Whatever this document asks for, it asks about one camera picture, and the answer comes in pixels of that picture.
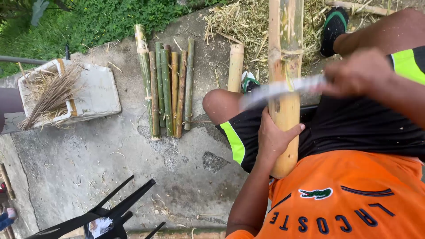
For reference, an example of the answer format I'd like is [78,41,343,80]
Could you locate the white foam box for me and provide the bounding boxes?
[17,59,79,129]

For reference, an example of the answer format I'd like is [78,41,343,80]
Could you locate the bundle of thin brown sticks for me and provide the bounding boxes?
[17,62,84,131]

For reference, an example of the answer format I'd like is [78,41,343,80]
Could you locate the black green sandal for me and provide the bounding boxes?
[241,70,261,94]
[320,7,349,58]

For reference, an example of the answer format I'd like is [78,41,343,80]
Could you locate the orange shirt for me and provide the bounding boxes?
[226,150,425,239]

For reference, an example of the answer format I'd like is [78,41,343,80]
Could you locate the thick yellow bamboo pole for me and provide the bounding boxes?
[267,0,305,180]

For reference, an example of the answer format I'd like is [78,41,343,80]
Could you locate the long steel machete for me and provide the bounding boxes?
[240,74,328,111]

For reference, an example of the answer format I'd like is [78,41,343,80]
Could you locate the person's right leg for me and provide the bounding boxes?
[333,8,425,64]

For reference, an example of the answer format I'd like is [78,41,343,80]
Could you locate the pile of bamboo shavings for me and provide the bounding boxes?
[203,0,394,84]

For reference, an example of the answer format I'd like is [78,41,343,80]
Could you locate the row of green bamboo strips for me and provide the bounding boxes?
[134,24,195,141]

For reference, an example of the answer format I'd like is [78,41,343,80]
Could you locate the person's left leg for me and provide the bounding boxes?
[202,89,269,126]

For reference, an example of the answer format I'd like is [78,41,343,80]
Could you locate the green plants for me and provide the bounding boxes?
[0,0,230,79]

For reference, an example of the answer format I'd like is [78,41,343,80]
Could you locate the short pale bamboo piece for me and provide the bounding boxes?
[227,43,245,93]

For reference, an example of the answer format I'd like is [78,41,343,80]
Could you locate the white foam box lid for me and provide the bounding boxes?
[61,63,122,121]

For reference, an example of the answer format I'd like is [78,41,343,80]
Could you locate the white crumpled bag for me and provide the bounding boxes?
[88,217,115,238]

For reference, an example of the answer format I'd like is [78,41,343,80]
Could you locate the black plastic chair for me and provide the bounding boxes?
[25,175,166,239]

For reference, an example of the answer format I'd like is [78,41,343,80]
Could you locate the grey metal pipe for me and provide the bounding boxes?
[0,55,49,66]

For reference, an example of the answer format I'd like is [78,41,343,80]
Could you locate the person's leg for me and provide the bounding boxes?
[202,89,269,126]
[333,8,425,64]

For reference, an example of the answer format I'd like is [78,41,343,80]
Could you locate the black shorts with neon stripes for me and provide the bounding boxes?
[215,45,425,174]

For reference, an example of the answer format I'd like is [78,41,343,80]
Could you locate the person's left hand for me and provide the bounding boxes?
[258,106,306,162]

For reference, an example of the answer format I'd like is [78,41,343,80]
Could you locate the thin bamboo pole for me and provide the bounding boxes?
[325,0,396,17]

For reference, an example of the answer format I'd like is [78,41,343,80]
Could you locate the thin brown bamboo stick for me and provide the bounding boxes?
[0,162,16,200]

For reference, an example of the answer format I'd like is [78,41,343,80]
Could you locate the person's right hand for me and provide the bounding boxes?
[318,48,396,98]

